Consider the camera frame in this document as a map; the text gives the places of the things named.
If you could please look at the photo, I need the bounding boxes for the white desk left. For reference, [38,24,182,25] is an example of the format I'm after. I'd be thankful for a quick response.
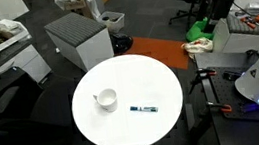
[0,39,52,83]

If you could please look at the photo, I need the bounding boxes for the orange black clamp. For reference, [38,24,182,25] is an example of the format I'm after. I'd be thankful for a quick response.
[206,101,232,113]
[189,68,216,94]

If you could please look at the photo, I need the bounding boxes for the blue and white marker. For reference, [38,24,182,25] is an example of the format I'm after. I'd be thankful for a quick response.
[130,106,159,113]

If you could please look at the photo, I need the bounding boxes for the clear plastic bin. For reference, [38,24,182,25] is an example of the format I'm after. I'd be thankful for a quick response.
[97,11,125,33]

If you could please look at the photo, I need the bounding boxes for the black office chair left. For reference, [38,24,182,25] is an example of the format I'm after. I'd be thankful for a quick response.
[0,66,75,145]

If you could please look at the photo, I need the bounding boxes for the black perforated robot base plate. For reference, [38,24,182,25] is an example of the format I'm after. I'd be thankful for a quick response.
[209,66,259,121]

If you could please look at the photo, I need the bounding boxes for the white plastic bag with box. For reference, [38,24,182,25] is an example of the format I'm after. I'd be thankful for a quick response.
[54,0,101,19]

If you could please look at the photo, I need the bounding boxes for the white patterned bag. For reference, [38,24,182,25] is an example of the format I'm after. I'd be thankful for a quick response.
[182,37,214,59]

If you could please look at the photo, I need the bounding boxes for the orange floor mat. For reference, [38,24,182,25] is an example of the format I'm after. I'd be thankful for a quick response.
[126,36,189,70]

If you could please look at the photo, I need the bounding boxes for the orange black clamp upper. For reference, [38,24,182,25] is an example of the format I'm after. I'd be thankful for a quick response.
[189,68,216,94]

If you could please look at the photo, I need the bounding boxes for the white cabinet grey cushion top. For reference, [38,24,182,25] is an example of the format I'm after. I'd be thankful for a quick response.
[45,12,114,71]

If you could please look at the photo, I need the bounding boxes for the white ceramic mug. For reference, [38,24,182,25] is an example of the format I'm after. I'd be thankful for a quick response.
[93,88,118,113]

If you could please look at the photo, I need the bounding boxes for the orange black clamp lower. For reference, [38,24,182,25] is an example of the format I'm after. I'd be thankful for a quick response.
[206,101,232,113]

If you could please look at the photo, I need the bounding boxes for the green bag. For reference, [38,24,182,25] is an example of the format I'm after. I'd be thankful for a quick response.
[186,18,214,42]

